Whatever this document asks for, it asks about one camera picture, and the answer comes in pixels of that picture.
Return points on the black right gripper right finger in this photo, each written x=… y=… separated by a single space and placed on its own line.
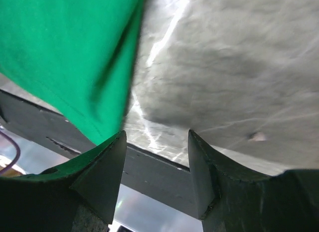
x=230 y=197

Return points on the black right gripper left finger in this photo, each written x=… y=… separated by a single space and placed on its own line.
x=79 y=195

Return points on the green t shirt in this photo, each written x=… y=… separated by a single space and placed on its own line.
x=76 y=55

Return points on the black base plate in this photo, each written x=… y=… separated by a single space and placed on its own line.
x=148 y=173

